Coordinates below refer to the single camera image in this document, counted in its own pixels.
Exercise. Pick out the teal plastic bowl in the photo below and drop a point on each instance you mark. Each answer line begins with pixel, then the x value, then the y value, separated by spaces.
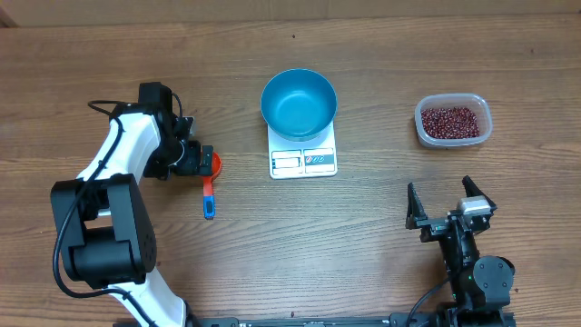
pixel 298 104

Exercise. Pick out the red beans in container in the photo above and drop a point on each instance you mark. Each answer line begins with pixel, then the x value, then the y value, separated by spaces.
pixel 450 123

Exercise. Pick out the orange measuring scoop blue handle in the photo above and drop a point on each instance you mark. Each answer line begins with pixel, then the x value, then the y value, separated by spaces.
pixel 209 207

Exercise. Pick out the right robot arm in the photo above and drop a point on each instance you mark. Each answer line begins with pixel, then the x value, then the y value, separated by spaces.
pixel 480 285

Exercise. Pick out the white digital kitchen scale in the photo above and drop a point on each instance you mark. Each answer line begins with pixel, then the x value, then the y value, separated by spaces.
pixel 316 157

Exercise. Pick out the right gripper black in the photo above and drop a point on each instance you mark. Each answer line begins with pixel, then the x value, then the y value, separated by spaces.
pixel 443 224

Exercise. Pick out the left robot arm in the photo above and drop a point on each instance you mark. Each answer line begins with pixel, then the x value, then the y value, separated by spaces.
pixel 105 242

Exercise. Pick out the clear plastic bean container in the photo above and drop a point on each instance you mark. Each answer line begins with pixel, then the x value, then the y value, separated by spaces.
pixel 474 102

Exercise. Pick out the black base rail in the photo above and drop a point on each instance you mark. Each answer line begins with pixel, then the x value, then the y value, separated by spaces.
pixel 394 320

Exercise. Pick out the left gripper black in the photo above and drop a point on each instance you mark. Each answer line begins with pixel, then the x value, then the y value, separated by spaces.
pixel 192 164

